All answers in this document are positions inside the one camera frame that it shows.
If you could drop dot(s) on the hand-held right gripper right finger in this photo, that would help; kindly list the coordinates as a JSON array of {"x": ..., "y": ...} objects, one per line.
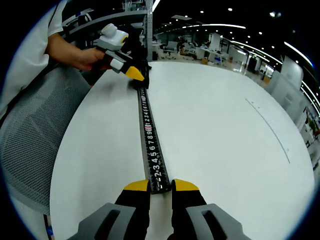
[{"x": 186, "y": 200}]

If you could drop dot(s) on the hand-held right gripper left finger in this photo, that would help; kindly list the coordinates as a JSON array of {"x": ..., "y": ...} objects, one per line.
[{"x": 135, "y": 200}]

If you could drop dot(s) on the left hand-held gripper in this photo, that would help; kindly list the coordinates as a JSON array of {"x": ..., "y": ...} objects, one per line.
[{"x": 112, "y": 38}]

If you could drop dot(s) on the black tape measure with blade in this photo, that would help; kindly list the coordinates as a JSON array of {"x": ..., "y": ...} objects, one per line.
[{"x": 150, "y": 135}]

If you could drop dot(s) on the person's left forearm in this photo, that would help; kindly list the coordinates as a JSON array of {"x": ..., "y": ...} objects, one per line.
[{"x": 60, "y": 48}]

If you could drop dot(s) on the white office desk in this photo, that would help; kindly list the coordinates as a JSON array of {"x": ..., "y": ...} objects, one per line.
[{"x": 208, "y": 53}]

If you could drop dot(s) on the person's body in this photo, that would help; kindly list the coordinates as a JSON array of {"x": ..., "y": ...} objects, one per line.
[{"x": 27, "y": 55}]

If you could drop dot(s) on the grey mesh office chair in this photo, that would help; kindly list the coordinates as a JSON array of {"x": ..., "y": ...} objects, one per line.
[{"x": 37, "y": 130}]

